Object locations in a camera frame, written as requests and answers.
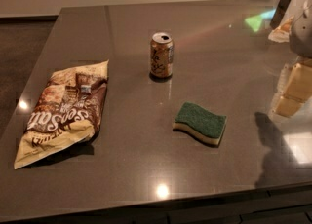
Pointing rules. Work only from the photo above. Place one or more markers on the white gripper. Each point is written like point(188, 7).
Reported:
point(302, 38)

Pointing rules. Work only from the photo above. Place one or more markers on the orange soda can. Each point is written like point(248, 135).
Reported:
point(161, 55)

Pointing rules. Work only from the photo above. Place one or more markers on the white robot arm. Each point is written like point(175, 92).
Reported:
point(295, 83)

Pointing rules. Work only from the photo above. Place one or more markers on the brown chip bag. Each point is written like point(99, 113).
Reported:
point(68, 111)

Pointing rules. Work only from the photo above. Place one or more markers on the dark object at table corner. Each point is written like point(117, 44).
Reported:
point(281, 22)

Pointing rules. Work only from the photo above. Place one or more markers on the green yellow sponge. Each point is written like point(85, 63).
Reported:
point(200, 123)

